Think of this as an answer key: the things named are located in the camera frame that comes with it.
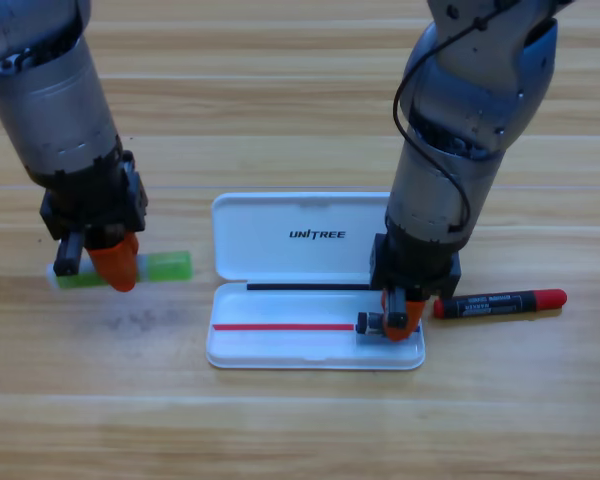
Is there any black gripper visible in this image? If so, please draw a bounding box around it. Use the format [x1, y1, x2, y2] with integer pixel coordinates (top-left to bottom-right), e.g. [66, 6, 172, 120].
[29, 148, 149, 294]
[368, 231, 463, 344]

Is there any red and black marker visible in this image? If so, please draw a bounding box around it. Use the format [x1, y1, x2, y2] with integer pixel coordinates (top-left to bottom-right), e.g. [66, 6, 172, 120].
[432, 288, 569, 320]

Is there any white Unitree pencil case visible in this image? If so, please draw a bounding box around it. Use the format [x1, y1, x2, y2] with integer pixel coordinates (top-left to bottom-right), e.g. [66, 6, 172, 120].
[205, 191, 426, 371]

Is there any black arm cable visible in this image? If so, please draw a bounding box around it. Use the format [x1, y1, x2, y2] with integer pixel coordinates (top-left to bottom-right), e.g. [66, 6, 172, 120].
[392, 0, 524, 235]

